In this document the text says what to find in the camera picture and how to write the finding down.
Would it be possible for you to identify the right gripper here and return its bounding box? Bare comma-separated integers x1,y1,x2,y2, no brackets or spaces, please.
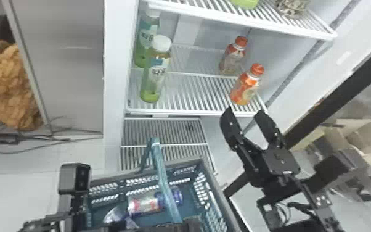
219,106,302,189

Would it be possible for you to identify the orange bottle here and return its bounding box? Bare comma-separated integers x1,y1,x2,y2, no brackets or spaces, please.
218,35,249,77
229,63,266,107

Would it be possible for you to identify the fridge door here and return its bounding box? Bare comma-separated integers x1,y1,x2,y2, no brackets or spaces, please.
221,0,371,232

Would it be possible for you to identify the blue basket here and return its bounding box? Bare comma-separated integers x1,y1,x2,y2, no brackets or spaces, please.
84,137,242,232

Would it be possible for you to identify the green bottle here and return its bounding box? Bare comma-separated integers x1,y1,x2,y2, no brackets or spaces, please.
139,34,173,104
229,0,260,10
133,9,161,68

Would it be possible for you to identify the cardboard box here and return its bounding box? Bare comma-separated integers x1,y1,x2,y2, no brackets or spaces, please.
329,118,371,170

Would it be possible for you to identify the blue and red can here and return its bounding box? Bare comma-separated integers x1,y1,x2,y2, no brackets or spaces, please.
126,186,184,217

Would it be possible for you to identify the white fridge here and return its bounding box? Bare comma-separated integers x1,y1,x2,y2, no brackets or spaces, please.
1,0,364,177

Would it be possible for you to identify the clear plastic bottle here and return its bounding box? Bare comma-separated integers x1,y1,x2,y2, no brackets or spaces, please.
102,205,140,230

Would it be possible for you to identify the brown woven bag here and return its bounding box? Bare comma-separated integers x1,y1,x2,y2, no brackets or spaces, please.
0,35,44,131

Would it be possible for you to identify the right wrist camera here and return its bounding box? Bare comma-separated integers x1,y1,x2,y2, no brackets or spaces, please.
312,154,356,193

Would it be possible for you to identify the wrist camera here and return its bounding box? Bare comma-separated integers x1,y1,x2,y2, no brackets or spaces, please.
57,162,92,208
312,154,356,193

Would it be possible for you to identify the black cable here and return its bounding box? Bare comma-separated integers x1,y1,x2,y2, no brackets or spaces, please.
41,115,104,136
0,128,74,160

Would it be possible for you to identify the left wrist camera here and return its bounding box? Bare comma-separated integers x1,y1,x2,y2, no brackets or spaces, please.
57,162,92,208

